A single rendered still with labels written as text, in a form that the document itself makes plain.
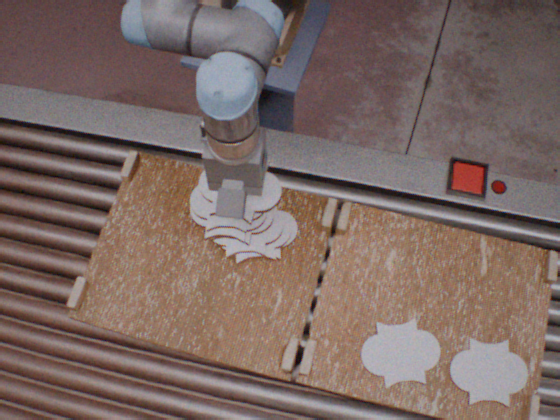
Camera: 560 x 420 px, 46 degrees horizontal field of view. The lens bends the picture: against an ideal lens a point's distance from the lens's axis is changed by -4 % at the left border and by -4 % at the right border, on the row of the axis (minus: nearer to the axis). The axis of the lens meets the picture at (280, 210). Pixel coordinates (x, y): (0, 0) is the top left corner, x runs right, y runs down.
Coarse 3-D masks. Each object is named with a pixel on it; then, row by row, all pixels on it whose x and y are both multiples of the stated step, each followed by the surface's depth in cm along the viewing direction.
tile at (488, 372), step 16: (464, 352) 115; (480, 352) 115; (496, 352) 115; (464, 368) 114; (480, 368) 114; (496, 368) 113; (512, 368) 113; (464, 384) 112; (480, 384) 112; (496, 384) 112; (512, 384) 112; (480, 400) 111; (496, 400) 111
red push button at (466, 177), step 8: (456, 168) 132; (464, 168) 132; (472, 168) 132; (480, 168) 132; (456, 176) 131; (464, 176) 131; (472, 176) 131; (480, 176) 131; (456, 184) 130; (464, 184) 130; (472, 184) 130; (480, 184) 130; (480, 192) 130
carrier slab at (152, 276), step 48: (144, 192) 130; (288, 192) 129; (144, 240) 125; (192, 240) 125; (96, 288) 122; (144, 288) 122; (192, 288) 122; (240, 288) 121; (288, 288) 121; (144, 336) 118; (192, 336) 118; (240, 336) 118; (288, 336) 118
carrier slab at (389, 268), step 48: (336, 240) 125; (384, 240) 125; (432, 240) 125; (480, 240) 125; (336, 288) 121; (384, 288) 121; (432, 288) 121; (480, 288) 121; (528, 288) 121; (336, 336) 118; (480, 336) 117; (528, 336) 117; (336, 384) 114; (432, 384) 114; (528, 384) 113
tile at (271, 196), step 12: (204, 180) 112; (276, 180) 112; (204, 192) 112; (216, 192) 111; (264, 192) 111; (276, 192) 111; (252, 204) 111; (264, 204) 110; (276, 204) 111; (252, 216) 110
